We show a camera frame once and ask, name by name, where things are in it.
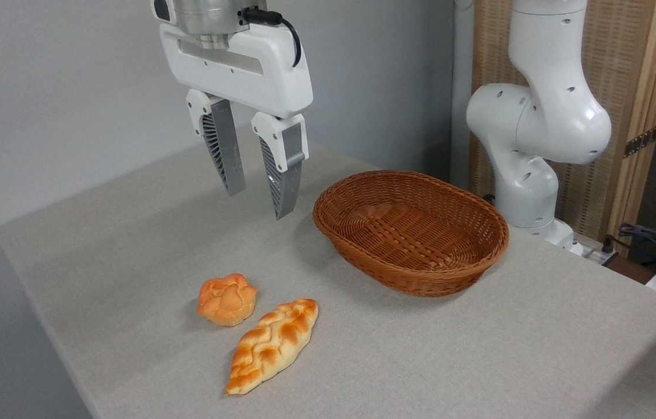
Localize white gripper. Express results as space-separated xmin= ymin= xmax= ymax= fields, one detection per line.
xmin=158 ymin=23 xmax=314 ymax=221

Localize round orange bread roll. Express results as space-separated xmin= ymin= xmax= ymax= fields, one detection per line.
xmin=196 ymin=273 xmax=258 ymax=327

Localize brown woven wicker basket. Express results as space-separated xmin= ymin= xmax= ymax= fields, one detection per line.
xmin=312 ymin=169 xmax=510 ymax=299

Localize long braided bread loaf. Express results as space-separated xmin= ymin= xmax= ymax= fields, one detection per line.
xmin=224 ymin=298 xmax=320 ymax=396

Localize grey tablecloth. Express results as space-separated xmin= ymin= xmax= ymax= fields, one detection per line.
xmin=0 ymin=139 xmax=656 ymax=419

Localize dark metal screen hinge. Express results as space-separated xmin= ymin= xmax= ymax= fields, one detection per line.
xmin=623 ymin=123 xmax=656 ymax=159

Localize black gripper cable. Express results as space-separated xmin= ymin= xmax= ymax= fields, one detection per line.
xmin=240 ymin=6 xmax=303 ymax=68

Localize dark bundled cables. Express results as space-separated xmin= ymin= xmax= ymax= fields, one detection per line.
xmin=602 ymin=222 xmax=656 ymax=279

